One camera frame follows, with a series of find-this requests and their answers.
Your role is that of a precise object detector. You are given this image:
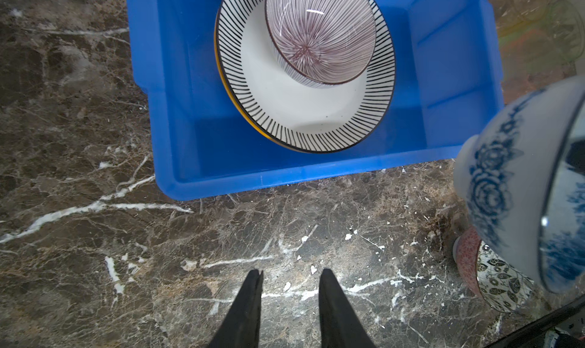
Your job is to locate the red leaf pattern bowl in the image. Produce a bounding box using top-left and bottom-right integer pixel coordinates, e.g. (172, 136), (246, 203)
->
(452, 228), (533, 313)

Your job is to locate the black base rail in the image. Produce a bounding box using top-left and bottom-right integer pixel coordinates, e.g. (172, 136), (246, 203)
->
(489, 296), (584, 347)

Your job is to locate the black striped rim white plate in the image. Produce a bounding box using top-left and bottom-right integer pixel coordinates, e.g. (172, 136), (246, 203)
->
(219, 0), (396, 153)

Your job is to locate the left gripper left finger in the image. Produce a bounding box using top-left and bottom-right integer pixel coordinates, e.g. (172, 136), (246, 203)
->
(207, 270), (264, 348)

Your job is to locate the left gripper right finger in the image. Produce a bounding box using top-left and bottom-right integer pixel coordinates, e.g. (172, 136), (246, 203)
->
(318, 269), (376, 348)

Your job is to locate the purple striped small bowl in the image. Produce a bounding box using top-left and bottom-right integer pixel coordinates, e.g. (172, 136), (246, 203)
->
(264, 0), (376, 89)

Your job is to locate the green translucent cup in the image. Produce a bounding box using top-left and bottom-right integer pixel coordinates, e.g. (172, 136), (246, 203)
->
(541, 0), (584, 62)

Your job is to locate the dotted yellow rim plate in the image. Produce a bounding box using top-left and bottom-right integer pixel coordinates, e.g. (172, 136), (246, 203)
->
(214, 7), (296, 150)

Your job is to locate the pink translucent cup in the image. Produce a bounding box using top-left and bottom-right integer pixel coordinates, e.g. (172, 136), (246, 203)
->
(500, 29), (583, 104)

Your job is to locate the yellow translucent cup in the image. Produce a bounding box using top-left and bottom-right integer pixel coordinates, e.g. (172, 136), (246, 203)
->
(488, 0), (554, 37)

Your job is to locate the blue plastic bin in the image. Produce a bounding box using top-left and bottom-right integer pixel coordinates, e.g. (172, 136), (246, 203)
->
(126, 0), (504, 200)

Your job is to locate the blue floral white bowl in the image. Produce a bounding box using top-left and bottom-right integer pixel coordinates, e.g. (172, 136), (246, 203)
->
(454, 76), (584, 293)

